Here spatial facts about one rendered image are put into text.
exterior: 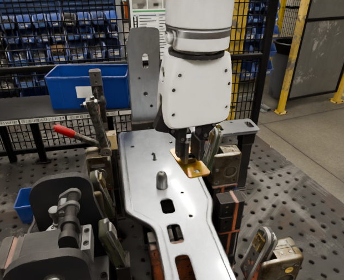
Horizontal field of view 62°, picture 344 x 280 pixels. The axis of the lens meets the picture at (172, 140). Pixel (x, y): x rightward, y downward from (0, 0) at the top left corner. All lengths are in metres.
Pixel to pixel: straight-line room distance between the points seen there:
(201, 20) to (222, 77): 0.09
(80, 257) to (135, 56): 0.74
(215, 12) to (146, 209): 0.50
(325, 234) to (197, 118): 0.87
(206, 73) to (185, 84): 0.03
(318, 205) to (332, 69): 2.94
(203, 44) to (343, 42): 3.71
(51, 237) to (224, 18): 0.39
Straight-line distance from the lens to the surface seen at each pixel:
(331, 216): 1.27
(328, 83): 4.13
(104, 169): 0.85
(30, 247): 0.48
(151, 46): 1.01
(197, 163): 0.47
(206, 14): 0.35
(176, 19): 0.36
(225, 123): 1.10
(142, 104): 1.07
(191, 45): 0.35
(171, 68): 0.37
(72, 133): 0.81
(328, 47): 3.89
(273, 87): 4.11
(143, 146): 0.94
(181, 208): 0.72
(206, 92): 0.39
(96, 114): 0.77
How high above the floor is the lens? 1.50
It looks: 31 degrees down
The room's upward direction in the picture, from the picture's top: straight up
